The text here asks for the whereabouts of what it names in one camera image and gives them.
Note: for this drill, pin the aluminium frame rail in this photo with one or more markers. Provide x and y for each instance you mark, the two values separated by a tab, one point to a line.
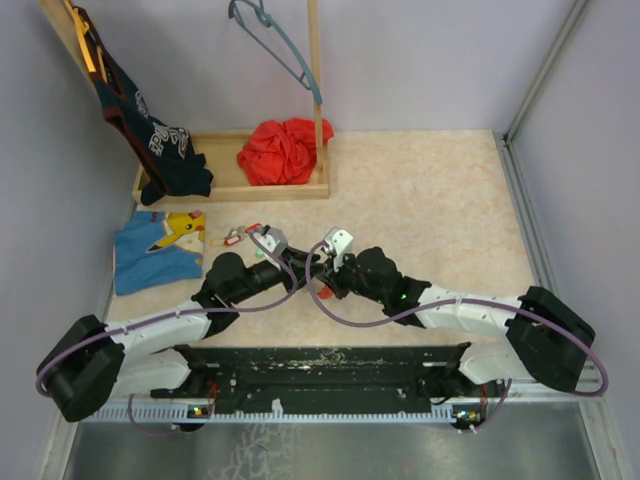
576	150

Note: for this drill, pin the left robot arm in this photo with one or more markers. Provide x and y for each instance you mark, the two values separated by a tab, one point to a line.
95	362

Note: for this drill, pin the dark navy jersey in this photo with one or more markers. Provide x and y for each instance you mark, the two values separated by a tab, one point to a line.
165	153

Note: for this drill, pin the blue pikachu shirt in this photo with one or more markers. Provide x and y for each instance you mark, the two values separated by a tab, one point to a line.
158	248

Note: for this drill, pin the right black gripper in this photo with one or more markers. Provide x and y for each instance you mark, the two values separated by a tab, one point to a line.
333	278

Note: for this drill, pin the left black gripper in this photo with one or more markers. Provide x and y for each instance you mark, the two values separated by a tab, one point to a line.
298	260

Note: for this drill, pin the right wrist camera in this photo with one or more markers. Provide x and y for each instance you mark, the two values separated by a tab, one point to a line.
336	245

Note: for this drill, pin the red crumpled cloth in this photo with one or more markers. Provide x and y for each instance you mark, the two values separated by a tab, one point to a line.
280	153

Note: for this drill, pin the yellow clothes hanger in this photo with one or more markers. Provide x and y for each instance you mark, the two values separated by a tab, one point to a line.
90	48

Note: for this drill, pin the wooden rack tray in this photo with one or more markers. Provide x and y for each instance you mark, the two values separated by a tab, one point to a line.
221	147

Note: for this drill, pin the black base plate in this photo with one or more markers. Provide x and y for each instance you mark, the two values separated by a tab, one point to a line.
328	382

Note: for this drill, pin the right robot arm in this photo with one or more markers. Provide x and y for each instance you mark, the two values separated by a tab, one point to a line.
533	336

